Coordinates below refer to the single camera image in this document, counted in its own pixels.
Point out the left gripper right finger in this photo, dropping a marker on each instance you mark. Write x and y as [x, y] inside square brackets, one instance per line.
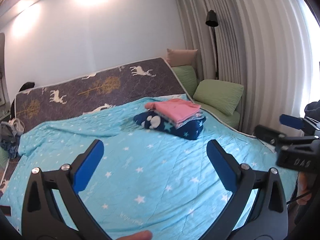
[257, 208]

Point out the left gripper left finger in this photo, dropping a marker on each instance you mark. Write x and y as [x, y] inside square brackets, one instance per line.
[41, 217]

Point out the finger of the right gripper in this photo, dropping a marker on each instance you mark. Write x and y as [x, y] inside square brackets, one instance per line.
[291, 121]
[267, 135]

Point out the pink knit garment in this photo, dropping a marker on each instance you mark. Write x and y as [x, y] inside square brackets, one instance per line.
[177, 111]

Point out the grey blue clothes pile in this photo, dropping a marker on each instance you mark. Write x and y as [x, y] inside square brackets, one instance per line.
[10, 136]

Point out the person's right hand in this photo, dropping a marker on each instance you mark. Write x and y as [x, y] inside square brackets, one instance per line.
[303, 187]

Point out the person's left hand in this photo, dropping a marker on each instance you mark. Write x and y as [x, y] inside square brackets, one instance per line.
[143, 235]

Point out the green pillow front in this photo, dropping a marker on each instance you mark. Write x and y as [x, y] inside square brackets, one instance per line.
[222, 95]

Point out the floral patterned folded garment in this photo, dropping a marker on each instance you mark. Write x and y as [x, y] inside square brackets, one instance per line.
[196, 117]

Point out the beige pleated curtain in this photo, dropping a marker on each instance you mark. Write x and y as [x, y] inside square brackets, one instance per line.
[271, 47]

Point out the green pillow near headboard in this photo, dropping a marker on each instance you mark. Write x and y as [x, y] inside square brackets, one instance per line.
[187, 77]

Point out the light blue star quilt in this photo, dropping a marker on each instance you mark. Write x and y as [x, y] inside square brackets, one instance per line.
[146, 180]

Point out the navy star fleece garment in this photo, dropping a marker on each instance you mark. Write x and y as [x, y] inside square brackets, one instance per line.
[150, 120]

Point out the dark deer-print mattress cover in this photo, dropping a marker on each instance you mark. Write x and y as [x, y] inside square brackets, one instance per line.
[55, 115]

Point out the beige pillow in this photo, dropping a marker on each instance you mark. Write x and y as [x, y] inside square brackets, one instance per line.
[181, 57]

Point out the black floor lamp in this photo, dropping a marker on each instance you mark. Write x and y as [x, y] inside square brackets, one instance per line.
[211, 21]

